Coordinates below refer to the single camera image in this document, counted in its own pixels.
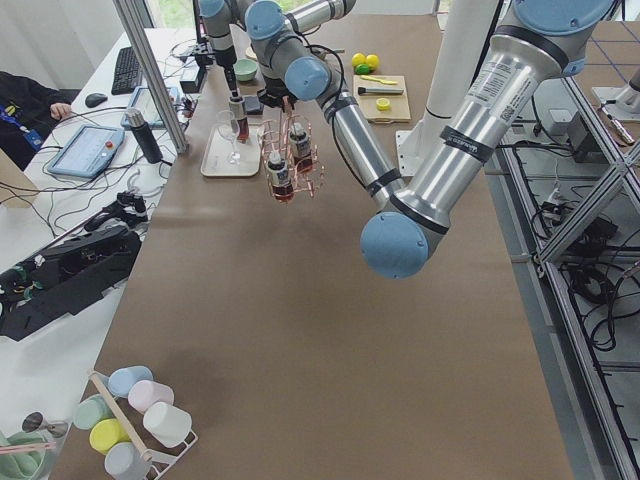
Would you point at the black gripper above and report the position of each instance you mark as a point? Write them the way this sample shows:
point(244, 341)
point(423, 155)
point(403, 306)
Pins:
point(275, 95)
point(224, 57)

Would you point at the copper wire bottle basket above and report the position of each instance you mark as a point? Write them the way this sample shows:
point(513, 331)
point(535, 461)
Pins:
point(289, 155)

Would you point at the tea bottle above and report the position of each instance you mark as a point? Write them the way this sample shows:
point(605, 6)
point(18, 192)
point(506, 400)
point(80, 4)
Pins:
point(281, 184)
point(300, 143)
point(238, 108)

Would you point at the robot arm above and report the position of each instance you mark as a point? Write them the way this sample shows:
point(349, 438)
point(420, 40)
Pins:
point(220, 30)
point(496, 70)

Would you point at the green bowl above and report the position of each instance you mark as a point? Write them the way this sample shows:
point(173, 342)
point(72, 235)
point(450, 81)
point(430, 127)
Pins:
point(245, 70)

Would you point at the grey folded cloth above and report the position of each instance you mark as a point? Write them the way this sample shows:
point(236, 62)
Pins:
point(253, 106)

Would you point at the clear wine glass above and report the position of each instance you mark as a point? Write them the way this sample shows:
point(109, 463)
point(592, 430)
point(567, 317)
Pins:
point(229, 129)

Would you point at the cream rabbit tray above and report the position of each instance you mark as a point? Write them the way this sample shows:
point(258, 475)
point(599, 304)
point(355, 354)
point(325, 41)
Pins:
point(215, 162)

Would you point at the steel muddler black tip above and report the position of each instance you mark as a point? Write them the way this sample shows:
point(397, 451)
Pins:
point(361, 90)

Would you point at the yellow plastic knife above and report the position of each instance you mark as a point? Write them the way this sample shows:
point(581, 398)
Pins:
point(379, 80)

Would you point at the yellow lemon upper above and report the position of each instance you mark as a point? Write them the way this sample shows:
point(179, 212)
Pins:
point(358, 59)

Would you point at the yellow lemon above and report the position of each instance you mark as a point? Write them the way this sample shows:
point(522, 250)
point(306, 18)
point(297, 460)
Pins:
point(358, 59)
point(373, 62)

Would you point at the green lime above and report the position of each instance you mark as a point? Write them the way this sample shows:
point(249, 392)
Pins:
point(362, 69)

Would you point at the blue teach pendant far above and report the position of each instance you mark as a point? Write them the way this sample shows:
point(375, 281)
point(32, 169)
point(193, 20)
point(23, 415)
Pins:
point(142, 100)

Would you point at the blue teach pendant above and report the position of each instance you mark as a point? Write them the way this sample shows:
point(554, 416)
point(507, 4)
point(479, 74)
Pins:
point(88, 153)
point(142, 100)

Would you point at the black keyboard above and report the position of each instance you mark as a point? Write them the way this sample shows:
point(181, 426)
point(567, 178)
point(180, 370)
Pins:
point(128, 72)

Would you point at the yellow lemon lower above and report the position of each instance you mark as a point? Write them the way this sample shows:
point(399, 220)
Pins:
point(373, 62)

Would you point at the bamboo cutting board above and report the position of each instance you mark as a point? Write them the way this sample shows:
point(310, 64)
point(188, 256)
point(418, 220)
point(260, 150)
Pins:
point(400, 110)

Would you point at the half lemon slice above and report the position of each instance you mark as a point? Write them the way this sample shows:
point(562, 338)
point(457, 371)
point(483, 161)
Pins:
point(383, 104)

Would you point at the dark thermos bottle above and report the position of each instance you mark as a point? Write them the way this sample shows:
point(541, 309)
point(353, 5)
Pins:
point(143, 135)

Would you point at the black computer mouse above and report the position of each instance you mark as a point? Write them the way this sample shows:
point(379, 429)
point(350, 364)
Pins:
point(93, 100)

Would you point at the blue teach pendant near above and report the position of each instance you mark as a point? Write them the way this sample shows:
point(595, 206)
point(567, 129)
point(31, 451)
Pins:
point(88, 153)

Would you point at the person in black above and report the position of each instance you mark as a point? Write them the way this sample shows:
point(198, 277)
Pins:
point(29, 113)

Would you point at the black equipment case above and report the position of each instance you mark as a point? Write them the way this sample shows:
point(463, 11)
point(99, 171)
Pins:
point(69, 277)

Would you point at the blue cup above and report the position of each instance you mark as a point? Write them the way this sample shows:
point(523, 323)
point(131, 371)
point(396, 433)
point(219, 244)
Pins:
point(122, 380)

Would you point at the pink cup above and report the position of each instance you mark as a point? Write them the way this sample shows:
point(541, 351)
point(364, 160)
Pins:
point(144, 393)

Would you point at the white cup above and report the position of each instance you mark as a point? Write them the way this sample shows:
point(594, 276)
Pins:
point(169, 424)

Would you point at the green cup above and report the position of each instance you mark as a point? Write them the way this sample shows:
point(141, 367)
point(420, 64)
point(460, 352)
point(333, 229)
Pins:
point(91, 411)

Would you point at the yellow cup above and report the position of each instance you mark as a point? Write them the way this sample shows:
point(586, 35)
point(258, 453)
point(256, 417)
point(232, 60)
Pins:
point(106, 434)

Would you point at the white cup rack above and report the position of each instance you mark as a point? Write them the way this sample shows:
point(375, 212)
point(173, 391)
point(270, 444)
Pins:
point(162, 458)

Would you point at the grey cup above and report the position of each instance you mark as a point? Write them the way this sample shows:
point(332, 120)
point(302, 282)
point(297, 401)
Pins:
point(124, 462)

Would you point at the steel jigger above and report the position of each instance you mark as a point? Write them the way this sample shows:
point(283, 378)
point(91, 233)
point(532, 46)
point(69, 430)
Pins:
point(36, 422)

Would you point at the aluminium frame post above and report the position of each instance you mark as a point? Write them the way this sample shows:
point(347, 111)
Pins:
point(132, 23)

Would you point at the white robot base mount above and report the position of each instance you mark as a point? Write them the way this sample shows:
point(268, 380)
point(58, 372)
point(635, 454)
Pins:
point(407, 143)

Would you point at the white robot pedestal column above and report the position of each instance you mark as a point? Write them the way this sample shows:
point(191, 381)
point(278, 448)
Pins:
point(465, 40)

